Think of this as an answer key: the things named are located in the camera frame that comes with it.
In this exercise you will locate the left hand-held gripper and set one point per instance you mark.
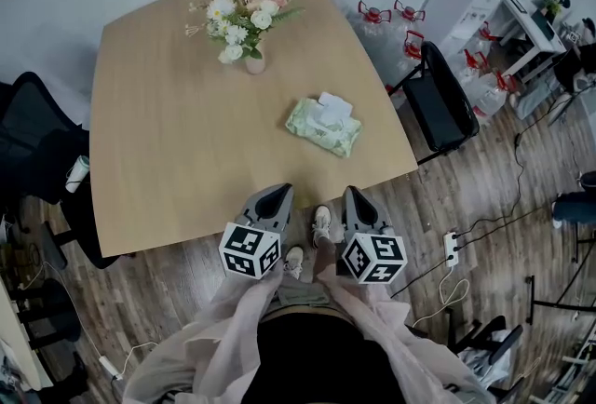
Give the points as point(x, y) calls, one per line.
point(249, 248)

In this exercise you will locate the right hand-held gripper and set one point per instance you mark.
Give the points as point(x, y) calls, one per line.
point(375, 258)

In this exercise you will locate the green wet wipe pack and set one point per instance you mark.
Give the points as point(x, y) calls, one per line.
point(321, 139)

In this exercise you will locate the white wet wipe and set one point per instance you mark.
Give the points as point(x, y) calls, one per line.
point(328, 118)

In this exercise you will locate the person's right forearm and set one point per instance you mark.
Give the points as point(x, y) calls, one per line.
point(386, 327)

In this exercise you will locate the person's left forearm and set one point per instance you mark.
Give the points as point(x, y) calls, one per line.
point(223, 332)

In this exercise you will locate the person's right white shoe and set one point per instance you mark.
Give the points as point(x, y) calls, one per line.
point(321, 220)

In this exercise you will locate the person's white shoe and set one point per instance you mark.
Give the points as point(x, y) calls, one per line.
point(321, 220)
point(294, 260)

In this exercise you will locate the person's left white shoe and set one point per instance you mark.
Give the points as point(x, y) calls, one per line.
point(294, 260)

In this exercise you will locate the person's legs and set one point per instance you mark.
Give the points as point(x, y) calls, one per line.
point(302, 292)

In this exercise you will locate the white power strip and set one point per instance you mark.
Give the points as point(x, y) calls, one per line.
point(109, 367)
point(451, 248)

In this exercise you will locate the light wooden table white legs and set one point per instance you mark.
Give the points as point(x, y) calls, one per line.
point(186, 137)

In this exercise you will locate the black folding chair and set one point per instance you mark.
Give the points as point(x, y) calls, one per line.
point(437, 109)

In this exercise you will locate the pink vase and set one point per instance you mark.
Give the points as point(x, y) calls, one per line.
point(255, 64)

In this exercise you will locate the person's torso black top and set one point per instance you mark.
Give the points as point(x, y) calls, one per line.
point(321, 360)

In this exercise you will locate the group of clear water jugs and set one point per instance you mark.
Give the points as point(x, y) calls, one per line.
point(489, 95)

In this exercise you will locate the white cloth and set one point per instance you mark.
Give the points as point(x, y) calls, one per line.
point(479, 360)

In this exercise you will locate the black metal stand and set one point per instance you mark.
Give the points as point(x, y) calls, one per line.
point(531, 300)

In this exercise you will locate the pink and white flower bouquet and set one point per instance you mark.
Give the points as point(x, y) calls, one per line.
point(242, 20)

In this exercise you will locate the black mesh office chair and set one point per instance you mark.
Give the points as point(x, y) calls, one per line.
point(507, 344)
point(32, 127)

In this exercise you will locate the white bottle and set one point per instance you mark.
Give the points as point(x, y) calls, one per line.
point(77, 174)

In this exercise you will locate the white water dispenser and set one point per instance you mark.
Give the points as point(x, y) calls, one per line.
point(461, 6)

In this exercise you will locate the white desk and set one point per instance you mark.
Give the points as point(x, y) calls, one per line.
point(535, 34)

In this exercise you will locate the black tablet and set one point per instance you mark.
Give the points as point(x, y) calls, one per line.
point(516, 3)

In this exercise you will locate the small potted plant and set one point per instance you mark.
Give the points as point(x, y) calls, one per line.
point(553, 6)

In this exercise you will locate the round wooden table black base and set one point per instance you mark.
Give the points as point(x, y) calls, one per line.
point(14, 346)

